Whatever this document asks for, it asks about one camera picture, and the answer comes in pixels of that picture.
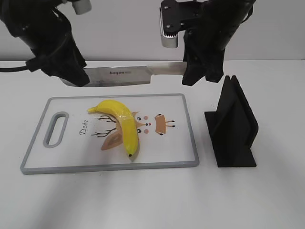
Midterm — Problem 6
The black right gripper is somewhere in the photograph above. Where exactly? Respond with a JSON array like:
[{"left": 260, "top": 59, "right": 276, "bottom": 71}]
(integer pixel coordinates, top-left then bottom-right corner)
[{"left": 182, "top": 0, "right": 254, "bottom": 85}]

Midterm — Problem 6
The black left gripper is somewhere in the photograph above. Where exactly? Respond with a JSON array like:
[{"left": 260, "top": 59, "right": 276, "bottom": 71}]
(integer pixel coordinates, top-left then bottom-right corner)
[{"left": 0, "top": 0, "right": 89, "bottom": 87}]

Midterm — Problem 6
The white-handled kitchen knife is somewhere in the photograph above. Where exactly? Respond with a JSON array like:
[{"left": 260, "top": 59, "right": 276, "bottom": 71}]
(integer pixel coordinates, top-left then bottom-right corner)
[{"left": 61, "top": 61, "right": 188, "bottom": 87}]

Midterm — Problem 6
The yellow plastic banana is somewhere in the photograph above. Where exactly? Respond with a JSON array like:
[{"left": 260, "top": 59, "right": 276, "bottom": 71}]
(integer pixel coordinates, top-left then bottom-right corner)
[{"left": 87, "top": 100, "right": 139, "bottom": 157}]

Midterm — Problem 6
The black knife stand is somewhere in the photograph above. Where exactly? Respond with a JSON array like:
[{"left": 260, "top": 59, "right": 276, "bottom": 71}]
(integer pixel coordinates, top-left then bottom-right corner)
[{"left": 204, "top": 75, "right": 259, "bottom": 167}]

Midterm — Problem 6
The white deer cutting board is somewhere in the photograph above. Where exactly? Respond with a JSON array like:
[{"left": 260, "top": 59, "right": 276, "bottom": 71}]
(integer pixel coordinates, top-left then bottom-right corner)
[{"left": 20, "top": 94, "right": 199, "bottom": 174}]

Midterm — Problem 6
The black cable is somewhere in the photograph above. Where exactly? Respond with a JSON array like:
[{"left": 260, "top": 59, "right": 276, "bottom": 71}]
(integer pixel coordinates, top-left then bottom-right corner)
[{"left": 0, "top": 63, "right": 31, "bottom": 73}]

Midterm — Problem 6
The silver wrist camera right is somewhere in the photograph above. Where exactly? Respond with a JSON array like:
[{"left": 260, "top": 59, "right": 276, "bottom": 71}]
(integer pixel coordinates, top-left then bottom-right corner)
[{"left": 159, "top": 0, "right": 204, "bottom": 48}]

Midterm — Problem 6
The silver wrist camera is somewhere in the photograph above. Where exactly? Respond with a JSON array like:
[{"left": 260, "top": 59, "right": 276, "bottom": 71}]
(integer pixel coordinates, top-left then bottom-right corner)
[
  {"left": 62, "top": 0, "right": 92, "bottom": 15},
  {"left": 159, "top": 0, "right": 204, "bottom": 48}
]

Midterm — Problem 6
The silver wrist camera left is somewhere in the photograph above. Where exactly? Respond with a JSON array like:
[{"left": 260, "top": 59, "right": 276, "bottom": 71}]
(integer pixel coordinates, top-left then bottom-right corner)
[{"left": 62, "top": 0, "right": 92, "bottom": 15}]

